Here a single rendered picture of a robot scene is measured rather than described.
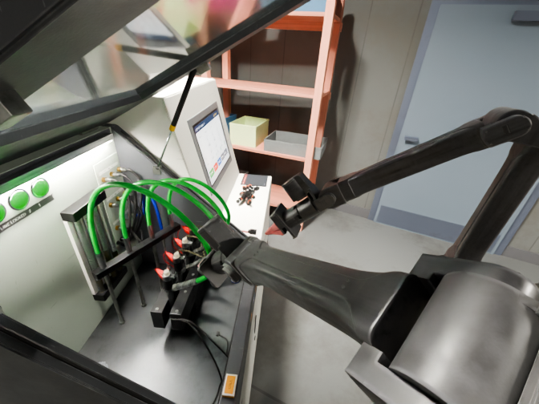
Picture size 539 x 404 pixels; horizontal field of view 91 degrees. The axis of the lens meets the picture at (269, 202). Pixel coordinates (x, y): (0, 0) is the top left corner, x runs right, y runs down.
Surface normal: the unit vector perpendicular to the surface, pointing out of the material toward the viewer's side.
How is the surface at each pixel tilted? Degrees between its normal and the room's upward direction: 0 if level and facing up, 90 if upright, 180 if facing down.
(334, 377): 0
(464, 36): 90
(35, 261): 90
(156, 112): 90
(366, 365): 43
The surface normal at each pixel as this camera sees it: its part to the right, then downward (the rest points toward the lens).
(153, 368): 0.06, -0.86
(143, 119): -0.07, 0.50
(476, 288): -0.51, -0.75
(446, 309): -0.65, -0.75
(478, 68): -0.43, 0.43
